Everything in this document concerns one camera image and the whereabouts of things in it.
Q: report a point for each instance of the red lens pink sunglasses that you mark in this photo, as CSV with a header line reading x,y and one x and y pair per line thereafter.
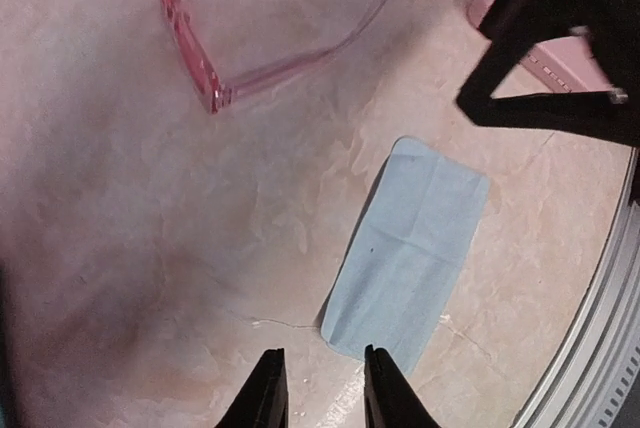
x,y
235,48

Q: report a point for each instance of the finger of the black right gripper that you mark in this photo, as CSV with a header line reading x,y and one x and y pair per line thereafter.
x,y
500,93

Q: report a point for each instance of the square light blue cloth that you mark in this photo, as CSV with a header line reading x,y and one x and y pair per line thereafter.
x,y
406,255

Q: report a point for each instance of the front aluminium rail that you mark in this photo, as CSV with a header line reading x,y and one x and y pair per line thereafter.
x,y
597,363

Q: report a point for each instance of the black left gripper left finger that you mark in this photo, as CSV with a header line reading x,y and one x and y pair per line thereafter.
x,y
263,400

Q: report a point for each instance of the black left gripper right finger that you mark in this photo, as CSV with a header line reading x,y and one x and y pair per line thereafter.
x,y
390,402

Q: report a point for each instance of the pink glasses case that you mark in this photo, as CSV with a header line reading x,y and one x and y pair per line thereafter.
x,y
563,65

